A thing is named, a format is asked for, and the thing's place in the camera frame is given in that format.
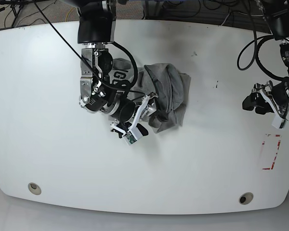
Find grey t-shirt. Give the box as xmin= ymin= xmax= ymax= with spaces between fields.
xmin=80 ymin=57 xmax=192 ymax=134

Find left table cable grommet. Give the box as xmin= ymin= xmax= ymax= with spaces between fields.
xmin=28 ymin=183 xmax=41 ymax=195

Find table cable grommet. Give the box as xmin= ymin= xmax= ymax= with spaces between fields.
xmin=239 ymin=192 xmax=253 ymax=205
xmin=28 ymin=183 xmax=41 ymax=195

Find yellow cable on floor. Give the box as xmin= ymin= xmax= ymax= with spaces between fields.
xmin=65 ymin=7 xmax=74 ymax=22

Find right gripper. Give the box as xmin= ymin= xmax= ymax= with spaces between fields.
xmin=109 ymin=93 xmax=169 ymax=140

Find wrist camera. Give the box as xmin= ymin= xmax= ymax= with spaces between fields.
xmin=272 ymin=116 xmax=287 ymax=129
xmin=122 ymin=130 xmax=143 ymax=145

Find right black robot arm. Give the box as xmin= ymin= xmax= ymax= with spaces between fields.
xmin=65 ymin=0 xmax=168 ymax=144

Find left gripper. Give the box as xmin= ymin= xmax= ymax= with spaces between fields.
xmin=242 ymin=81 xmax=289 ymax=119

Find right table cable grommet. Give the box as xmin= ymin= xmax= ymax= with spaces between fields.
xmin=239 ymin=192 xmax=253 ymax=205

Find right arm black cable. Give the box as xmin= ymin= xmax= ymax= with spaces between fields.
xmin=31 ymin=0 xmax=145 ymax=102

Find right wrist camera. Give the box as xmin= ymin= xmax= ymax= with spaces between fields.
xmin=122 ymin=130 xmax=143 ymax=145

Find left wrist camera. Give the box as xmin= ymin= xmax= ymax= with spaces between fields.
xmin=272 ymin=116 xmax=287 ymax=129

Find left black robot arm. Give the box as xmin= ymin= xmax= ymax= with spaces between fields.
xmin=242 ymin=0 xmax=289 ymax=121

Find red tape rectangle marking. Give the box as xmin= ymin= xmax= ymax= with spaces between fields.
xmin=259 ymin=134 xmax=282 ymax=170

